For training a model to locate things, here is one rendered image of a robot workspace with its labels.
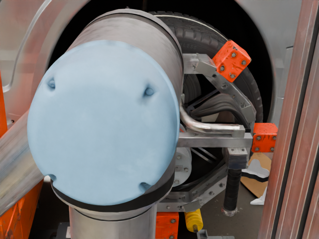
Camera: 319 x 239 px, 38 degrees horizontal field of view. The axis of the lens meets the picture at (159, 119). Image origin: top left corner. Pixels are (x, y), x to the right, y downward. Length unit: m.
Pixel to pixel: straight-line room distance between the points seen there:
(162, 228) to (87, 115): 1.29
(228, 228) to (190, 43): 1.29
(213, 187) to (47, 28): 0.74
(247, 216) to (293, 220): 2.11
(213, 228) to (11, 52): 1.37
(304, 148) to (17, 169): 0.34
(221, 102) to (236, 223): 1.30
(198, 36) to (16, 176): 0.91
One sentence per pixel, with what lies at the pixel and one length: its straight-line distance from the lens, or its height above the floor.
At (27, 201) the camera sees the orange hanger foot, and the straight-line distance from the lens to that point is 1.56.
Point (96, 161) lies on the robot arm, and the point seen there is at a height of 1.39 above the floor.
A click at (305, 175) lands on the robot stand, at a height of 1.36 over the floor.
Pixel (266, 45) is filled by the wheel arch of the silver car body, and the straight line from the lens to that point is 1.61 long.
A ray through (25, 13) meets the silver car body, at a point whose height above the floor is 1.17.
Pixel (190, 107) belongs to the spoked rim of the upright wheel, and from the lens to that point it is 1.50.
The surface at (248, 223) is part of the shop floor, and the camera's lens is 2.51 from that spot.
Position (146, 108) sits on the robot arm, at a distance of 0.34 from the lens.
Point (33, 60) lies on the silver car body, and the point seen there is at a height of 1.02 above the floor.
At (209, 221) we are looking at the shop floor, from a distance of 2.48.
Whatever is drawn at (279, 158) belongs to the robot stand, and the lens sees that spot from 0.46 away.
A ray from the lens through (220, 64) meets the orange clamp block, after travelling 1.34.
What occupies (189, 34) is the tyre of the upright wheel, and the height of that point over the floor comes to 1.17.
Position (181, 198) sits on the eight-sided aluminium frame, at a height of 0.59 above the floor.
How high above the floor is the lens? 1.58
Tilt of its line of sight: 28 degrees down
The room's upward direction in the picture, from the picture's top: 3 degrees clockwise
